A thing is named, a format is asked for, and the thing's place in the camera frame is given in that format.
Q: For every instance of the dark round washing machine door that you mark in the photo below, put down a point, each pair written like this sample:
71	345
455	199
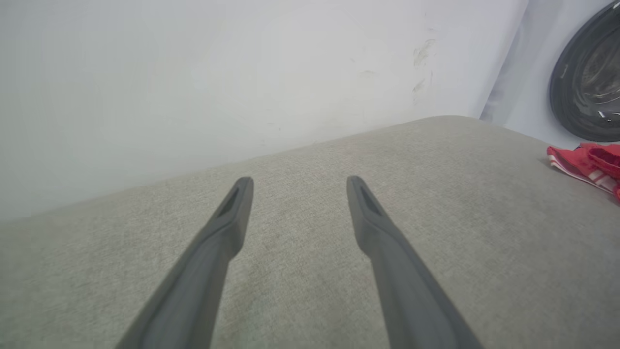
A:
586	87

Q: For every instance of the white washing machine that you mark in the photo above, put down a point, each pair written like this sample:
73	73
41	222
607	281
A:
528	72

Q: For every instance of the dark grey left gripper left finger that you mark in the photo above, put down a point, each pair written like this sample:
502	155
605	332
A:
198	281

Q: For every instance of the red and white basketball jersey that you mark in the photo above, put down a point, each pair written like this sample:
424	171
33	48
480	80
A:
581	162

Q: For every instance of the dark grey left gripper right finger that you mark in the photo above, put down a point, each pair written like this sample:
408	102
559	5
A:
407	291

